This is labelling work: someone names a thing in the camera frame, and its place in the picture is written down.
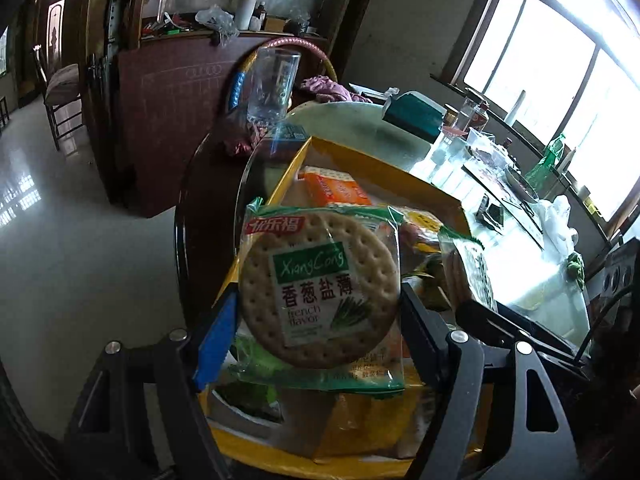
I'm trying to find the round cracker packet dark label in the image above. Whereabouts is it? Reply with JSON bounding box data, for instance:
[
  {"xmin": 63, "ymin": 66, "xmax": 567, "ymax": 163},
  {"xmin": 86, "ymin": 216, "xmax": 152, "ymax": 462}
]
[{"xmin": 437, "ymin": 225, "xmax": 498, "ymax": 313}]

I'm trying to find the glass jar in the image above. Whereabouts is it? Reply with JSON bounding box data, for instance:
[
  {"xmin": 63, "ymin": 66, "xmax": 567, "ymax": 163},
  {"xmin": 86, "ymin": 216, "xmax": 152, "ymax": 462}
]
[{"xmin": 452, "ymin": 96, "xmax": 476, "ymax": 133}]

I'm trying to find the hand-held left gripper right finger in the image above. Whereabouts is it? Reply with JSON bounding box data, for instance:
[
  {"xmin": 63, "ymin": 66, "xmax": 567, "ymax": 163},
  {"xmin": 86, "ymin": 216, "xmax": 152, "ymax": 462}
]
[{"xmin": 397, "ymin": 282, "xmax": 583, "ymax": 480}]

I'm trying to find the yellow cracker packet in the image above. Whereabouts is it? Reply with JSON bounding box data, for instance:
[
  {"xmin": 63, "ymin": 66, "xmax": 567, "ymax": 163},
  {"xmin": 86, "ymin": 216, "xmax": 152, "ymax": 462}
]
[{"xmin": 400, "ymin": 206, "xmax": 443, "ymax": 256}]

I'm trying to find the printed paper sheet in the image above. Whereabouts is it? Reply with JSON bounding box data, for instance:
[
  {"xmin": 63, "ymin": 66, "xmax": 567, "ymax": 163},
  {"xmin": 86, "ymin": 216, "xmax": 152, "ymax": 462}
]
[{"xmin": 462, "ymin": 160, "xmax": 546, "ymax": 248}]

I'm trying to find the clear glass cup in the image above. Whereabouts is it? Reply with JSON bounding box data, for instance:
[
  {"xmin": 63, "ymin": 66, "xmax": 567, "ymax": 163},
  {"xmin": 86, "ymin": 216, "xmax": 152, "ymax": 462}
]
[{"xmin": 246, "ymin": 46, "xmax": 302, "ymax": 128}]

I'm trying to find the green cloth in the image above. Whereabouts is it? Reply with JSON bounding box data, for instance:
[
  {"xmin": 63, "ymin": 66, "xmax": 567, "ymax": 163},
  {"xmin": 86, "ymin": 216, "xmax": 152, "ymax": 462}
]
[{"xmin": 565, "ymin": 251, "xmax": 587, "ymax": 291}]

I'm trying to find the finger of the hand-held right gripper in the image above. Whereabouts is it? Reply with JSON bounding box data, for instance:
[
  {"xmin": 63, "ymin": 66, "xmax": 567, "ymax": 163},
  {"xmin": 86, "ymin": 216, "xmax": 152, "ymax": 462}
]
[
  {"xmin": 455, "ymin": 299, "xmax": 583, "ymax": 357},
  {"xmin": 530, "ymin": 352, "xmax": 591, "ymax": 378}
]

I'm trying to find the dark bowl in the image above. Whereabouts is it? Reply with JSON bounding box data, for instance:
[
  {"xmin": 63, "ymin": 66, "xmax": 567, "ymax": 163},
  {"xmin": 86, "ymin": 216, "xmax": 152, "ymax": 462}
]
[{"xmin": 502, "ymin": 166, "xmax": 541, "ymax": 203}]

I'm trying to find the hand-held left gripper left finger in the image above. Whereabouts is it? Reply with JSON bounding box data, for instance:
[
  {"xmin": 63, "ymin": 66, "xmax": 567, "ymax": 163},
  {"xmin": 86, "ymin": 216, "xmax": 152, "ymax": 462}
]
[{"xmin": 62, "ymin": 287, "xmax": 241, "ymax": 480}]

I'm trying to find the green plastic bottle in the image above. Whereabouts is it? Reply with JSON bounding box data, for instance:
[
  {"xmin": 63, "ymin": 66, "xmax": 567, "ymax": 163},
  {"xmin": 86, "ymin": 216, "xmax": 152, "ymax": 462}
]
[{"xmin": 525, "ymin": 132, "xmax": 571, "ymax": 188}]

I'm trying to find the clear plastic container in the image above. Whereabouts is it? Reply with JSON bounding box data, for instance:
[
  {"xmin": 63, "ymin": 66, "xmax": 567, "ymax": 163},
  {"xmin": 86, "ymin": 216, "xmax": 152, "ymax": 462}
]
[{"xmin": 465, "ymin": 127, "xmax": 501, "ymax": 161}]

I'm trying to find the yellow foil packet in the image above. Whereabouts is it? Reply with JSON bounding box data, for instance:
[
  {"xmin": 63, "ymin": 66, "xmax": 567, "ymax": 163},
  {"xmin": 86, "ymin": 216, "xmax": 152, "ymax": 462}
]
[{"xmin": 312, "ymin": 392, "xmax": 451, "ymax": 461}]

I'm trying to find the white tumbler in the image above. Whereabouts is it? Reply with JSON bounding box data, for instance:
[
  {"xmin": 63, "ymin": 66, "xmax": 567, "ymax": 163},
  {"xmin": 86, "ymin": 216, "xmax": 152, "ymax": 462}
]
[{"xmin": 231, "ymin": 0, "xmax": 262, "ymax": 31}]

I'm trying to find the wooden chair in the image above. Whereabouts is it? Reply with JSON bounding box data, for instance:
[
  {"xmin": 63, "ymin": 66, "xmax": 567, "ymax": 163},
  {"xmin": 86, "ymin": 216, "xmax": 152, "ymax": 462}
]
[{"xmin": 31, "ymin": 45, "xmax": 88, "ymax": 151}]

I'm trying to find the yellow cardboard box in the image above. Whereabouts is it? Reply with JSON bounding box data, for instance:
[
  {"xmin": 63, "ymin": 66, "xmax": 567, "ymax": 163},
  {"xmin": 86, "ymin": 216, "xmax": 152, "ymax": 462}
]
[{"xmin": 197, "ymin": 136, "xmax": 481, "ymax": 466}]

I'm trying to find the pink cloth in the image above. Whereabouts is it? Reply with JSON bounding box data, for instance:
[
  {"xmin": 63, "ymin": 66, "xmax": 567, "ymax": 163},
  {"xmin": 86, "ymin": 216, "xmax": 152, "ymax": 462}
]
[{"xmin": 299, "ymin": 75, "xmax": 373, "ymax": 106}]

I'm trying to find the white plastic bag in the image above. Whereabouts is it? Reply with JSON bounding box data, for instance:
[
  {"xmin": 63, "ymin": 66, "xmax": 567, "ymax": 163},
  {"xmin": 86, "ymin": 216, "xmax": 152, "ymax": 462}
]
[{"xmin": 535, "ymin": 194, "xmax": 578, "ymax": 256}]

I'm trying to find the window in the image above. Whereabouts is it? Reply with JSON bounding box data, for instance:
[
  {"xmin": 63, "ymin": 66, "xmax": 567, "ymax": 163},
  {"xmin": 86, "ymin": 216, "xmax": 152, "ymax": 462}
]
[{"xmin": 450, "ymin": 0, "xmax": 640, "ymax": 241}]

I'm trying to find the pink hoop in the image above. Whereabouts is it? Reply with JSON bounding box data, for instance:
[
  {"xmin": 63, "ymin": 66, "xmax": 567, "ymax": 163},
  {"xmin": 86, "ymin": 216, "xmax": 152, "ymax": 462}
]
[{"xmin": 227, "ymin": 35, "xmax": 340, "ymax": 113}]

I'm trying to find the round cracker packet green label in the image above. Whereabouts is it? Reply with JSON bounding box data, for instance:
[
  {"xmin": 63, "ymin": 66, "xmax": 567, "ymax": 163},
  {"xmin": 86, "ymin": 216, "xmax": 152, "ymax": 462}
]
[{"xmin": 227, "ymin": 197, "xmax": 407, "ymax": 393}]

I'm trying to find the clear plastic bag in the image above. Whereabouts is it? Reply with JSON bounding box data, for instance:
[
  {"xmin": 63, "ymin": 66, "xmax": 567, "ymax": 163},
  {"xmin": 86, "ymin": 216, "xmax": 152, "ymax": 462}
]
[{"xmin": 195, "ymin": 5, "xmax": 240, "ymax": 41}]

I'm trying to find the teal box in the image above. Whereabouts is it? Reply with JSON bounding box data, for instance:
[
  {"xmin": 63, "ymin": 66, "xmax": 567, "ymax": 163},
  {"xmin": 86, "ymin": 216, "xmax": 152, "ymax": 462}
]
[{"xmin": 381, "ymin": 91, "xmax": 447, "ymax": 143}]

